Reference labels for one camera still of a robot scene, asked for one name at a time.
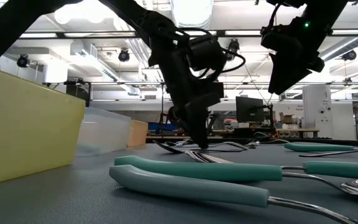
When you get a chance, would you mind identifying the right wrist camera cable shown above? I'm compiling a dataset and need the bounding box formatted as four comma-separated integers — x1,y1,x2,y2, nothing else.
267,1,278,29

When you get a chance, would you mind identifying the orange plastic bin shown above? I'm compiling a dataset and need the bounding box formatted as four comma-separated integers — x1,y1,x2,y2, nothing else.
126,119,149,148

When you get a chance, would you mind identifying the black ceiling spotlight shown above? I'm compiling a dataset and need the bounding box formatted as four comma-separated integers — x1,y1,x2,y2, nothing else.
341,49,358,62
16,54,30,68
117,49,131,63
227,39,241,62

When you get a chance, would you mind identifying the silver ceiling duct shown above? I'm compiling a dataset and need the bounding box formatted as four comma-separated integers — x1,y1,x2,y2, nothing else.
170,0,214,32

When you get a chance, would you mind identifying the cardboard box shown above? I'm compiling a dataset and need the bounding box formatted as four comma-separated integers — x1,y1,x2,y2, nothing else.
278,111,295,124

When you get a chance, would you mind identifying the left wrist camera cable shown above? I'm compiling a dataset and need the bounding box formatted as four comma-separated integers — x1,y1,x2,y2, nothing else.
178,27,247,78

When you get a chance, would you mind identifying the wooden desk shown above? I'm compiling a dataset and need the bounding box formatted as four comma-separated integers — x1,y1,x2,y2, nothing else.
222,126,320,139

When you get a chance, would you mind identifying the yellow plastic bin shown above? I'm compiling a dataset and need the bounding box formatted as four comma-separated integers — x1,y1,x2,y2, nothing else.
0,63,86,188

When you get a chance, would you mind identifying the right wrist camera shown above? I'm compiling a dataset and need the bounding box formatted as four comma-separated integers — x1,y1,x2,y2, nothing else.
260,25,295,52

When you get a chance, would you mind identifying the white cable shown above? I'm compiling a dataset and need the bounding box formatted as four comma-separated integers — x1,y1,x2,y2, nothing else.
259,138,291,145

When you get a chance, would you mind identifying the teal handled spoon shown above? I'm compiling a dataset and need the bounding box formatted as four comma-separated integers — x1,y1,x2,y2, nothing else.
183,149,358,179
114,155,358,197
283,142,358,154

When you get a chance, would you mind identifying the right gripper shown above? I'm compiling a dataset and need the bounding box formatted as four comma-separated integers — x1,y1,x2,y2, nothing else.
268,17,334,95

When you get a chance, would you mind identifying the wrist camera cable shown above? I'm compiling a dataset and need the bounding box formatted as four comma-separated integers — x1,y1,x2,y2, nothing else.
267,1,278,29
178,27,247,78

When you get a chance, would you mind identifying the black computer monitor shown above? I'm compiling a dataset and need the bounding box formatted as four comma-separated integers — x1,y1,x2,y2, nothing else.
235,96,265,124

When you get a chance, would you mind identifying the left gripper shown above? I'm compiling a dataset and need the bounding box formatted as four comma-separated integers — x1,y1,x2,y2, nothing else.
163,40,225,149

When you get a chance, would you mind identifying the white ceiling unit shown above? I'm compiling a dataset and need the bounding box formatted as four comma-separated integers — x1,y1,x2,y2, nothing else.
42,63,69,85

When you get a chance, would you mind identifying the dark cabinet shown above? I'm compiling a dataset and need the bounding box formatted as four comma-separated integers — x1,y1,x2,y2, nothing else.
66,83,92,108

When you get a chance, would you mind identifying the white rectangular air duct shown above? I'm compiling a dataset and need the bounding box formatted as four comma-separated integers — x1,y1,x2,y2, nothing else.
70,40,141,96

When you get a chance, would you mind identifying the distant black workstation frame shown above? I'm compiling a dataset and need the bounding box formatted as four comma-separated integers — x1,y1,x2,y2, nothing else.
42,80,358,139

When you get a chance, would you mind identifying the white-handled spoon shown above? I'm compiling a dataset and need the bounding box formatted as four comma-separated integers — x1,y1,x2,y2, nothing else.
165,139,195,147

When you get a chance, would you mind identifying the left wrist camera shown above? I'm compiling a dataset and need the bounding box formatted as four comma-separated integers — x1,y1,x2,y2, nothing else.
187,33,228,72

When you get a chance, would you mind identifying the clear plastic bin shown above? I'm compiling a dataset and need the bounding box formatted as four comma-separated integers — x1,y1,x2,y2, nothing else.
75,107,132,157

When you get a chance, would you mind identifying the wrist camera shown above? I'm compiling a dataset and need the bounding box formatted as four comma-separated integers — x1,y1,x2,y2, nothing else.
260,25,295,52
187,33,228,72

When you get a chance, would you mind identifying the overhead light bar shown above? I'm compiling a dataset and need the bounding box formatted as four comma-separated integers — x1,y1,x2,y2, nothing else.
0,29,358,40

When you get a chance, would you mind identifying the black table frame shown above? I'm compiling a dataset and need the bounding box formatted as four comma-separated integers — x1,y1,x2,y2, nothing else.
144,136,358,148

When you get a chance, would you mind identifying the blue-grey table mat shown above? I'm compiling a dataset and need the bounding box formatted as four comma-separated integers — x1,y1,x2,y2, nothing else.
0,141,358,224

